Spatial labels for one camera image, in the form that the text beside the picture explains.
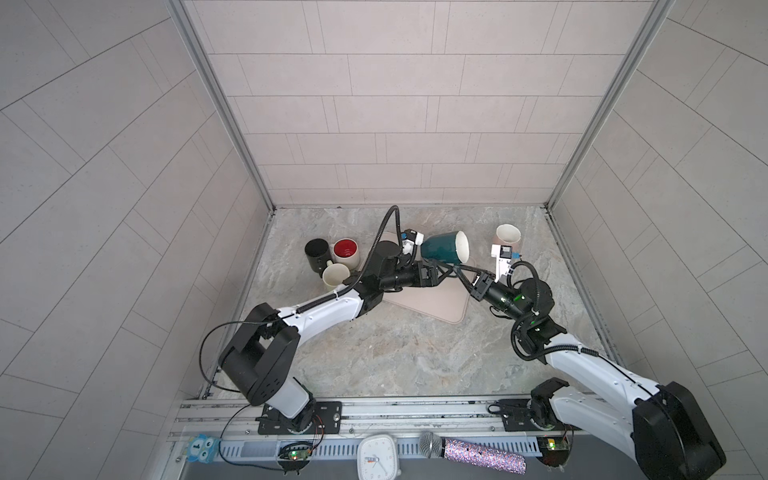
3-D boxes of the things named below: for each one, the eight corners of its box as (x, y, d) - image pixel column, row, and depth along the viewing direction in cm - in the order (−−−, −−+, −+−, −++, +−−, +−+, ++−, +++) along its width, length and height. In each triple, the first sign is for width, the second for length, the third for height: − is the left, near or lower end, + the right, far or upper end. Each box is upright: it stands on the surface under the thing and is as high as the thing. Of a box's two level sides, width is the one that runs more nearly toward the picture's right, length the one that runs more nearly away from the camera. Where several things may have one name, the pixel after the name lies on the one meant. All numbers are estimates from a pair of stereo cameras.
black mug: (307, 277, 98) (301, 262, 91) (313, 254, 104) (307, 238, 97) (328, 277, 98) (323, 262, 91) (333, 254, 104) (328, 238, 97)
